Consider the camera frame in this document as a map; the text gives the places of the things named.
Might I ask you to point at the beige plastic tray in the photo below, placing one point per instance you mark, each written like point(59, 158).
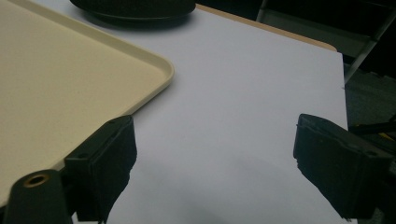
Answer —
point(62, 93)

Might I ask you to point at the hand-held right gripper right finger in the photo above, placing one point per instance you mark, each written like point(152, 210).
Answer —
point(336, 168)

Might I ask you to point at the grey metal stand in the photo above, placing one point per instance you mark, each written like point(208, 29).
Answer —
point(367, 46)

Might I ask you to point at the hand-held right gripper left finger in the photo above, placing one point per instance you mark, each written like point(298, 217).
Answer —
point(102, 165)

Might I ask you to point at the black round dish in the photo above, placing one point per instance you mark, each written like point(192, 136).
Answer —
point(134, 8)

